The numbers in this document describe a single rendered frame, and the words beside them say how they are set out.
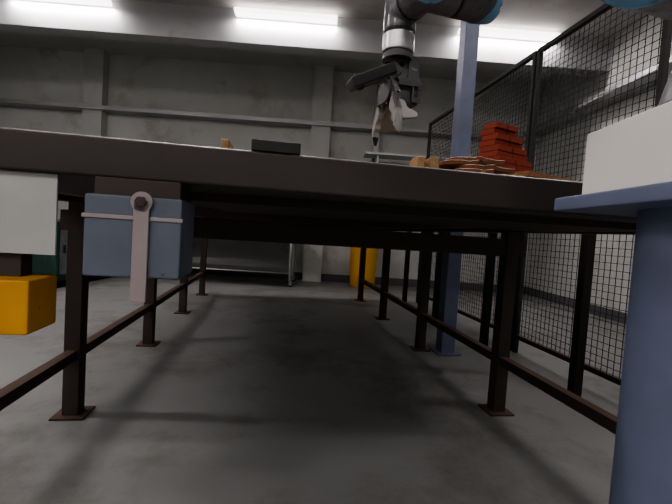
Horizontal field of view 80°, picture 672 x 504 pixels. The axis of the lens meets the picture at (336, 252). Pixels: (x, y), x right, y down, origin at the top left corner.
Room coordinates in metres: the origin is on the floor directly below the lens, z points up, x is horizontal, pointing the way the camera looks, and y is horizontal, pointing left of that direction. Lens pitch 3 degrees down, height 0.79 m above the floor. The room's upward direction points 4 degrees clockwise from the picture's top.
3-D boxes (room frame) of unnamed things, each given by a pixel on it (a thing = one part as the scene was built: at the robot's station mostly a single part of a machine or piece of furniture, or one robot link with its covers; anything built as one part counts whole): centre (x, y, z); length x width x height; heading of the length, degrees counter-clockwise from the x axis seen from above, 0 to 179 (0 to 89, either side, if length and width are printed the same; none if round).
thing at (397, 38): (0.97, -0.11, 1.24); 0.08 x 0.08 x 0.05
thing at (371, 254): (6.21, -0.44, 0.36); 0.46 x 0.46 x 0.73
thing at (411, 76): (0.97, -0.12, 1.16); 0.09 x 0.08 x 0.12; 106
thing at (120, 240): (0.63, 0.31, 0.77); 0.14 x 0.11 x 0.18; 99
